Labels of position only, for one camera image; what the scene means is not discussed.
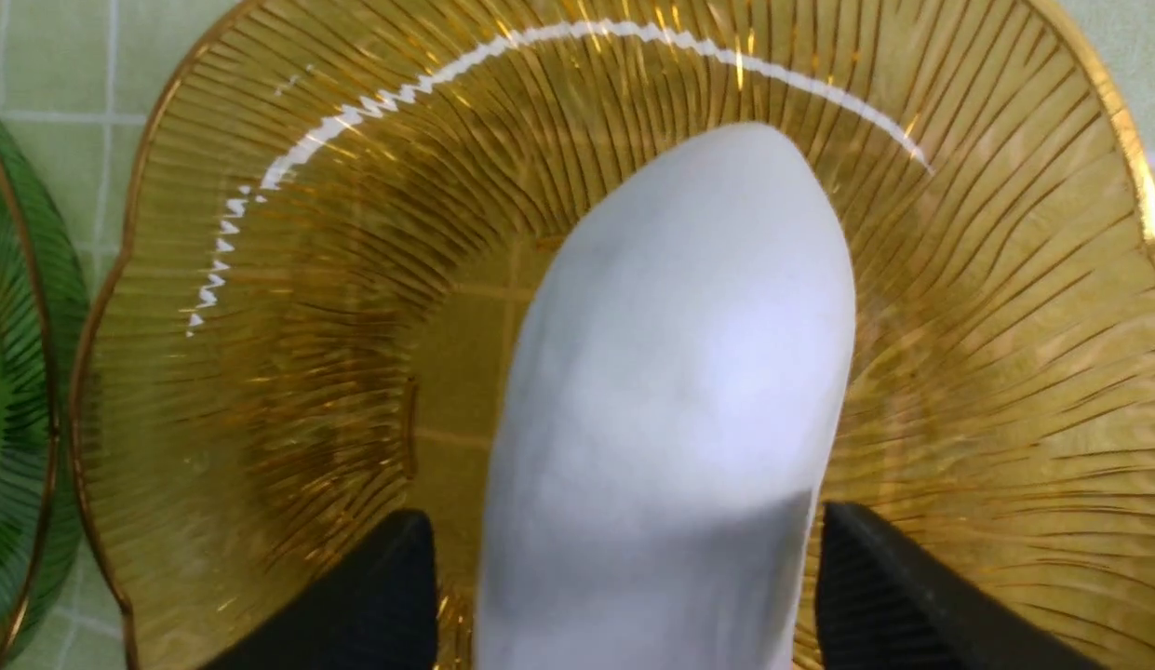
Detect white toy radish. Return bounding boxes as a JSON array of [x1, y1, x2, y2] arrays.
[[474, 122, 856, 669]]

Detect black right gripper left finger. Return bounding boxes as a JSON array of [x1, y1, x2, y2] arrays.
[[206, 509, 439, 669]]

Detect amber ribbed plastic plate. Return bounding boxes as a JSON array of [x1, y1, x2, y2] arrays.
[[70, 1, 1155, 669]]

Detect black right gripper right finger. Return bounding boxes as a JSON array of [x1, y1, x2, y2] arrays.
[[814, 503, 1097, 669]]

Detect green ribbed plastic plate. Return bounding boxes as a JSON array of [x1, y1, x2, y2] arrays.
[[0, 122, 88, 669]]

